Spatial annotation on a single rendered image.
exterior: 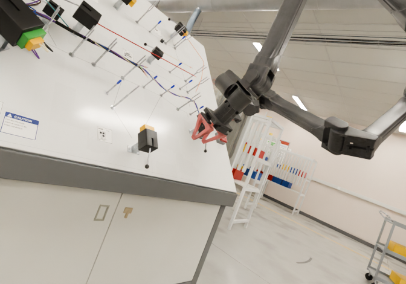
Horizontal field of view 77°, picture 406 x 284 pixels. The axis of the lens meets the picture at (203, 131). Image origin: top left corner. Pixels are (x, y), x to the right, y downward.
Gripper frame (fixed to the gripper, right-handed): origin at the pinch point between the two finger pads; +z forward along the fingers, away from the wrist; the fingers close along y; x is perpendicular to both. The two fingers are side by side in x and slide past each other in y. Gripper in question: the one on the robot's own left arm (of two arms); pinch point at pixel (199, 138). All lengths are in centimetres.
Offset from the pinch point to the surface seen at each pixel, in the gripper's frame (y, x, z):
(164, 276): -29, 18, 58
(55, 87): 31.0, -26.9, 16.8
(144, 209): -5.7, 1.5, 35.1
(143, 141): 9.4, -7.8, 12.4
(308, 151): -834, -209, 8
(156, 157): -3.6, -9.8, 19.3
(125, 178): 9.5, -2.3, 24.1
